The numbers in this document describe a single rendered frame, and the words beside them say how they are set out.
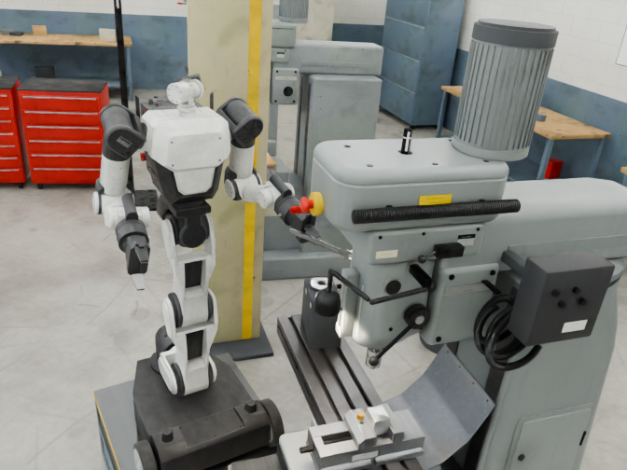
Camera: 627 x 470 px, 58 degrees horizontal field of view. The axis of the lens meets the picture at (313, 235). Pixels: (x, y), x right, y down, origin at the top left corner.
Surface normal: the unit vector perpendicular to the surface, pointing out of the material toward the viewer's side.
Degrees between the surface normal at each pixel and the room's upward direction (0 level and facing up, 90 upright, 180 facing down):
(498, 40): 90
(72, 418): 0
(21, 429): 0
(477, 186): 90
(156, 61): 90
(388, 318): 90
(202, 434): 0
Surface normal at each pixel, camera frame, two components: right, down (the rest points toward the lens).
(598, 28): -0.95, 0.07
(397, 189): 0.31, 0.44
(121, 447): 0.07, -0.89
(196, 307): 0.51, 0.36
